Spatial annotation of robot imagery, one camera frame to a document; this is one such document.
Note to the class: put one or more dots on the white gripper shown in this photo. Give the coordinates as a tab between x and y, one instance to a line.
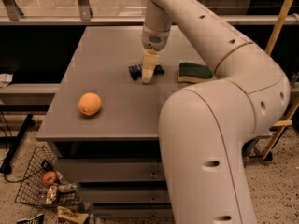
154	40

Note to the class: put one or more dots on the blue rxbar wrapper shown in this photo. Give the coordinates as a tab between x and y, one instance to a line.
135	71

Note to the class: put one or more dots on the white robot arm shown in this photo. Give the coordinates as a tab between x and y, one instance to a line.
203	127

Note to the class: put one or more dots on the green yellow sponge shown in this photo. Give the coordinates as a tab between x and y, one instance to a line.
194	73

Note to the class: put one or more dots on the orange fruit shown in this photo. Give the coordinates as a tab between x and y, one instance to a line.
89	104

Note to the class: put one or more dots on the grey drawer cabinet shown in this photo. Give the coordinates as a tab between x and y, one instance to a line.
129	116

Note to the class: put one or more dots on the metal window railing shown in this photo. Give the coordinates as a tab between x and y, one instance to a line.
75	12

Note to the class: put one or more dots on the red apple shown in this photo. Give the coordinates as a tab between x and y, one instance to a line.
49	178

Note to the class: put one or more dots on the silver snack packet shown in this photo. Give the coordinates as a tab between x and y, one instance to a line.
52	195

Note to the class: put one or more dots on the yellow chip bag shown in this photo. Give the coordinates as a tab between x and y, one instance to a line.
67	216

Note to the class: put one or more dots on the black floor stand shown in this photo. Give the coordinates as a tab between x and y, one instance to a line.
15	141

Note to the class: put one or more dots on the dark blue snack bag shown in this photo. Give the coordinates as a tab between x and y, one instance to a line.
38	219

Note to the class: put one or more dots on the black wire basket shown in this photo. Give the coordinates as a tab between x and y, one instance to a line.
33	191

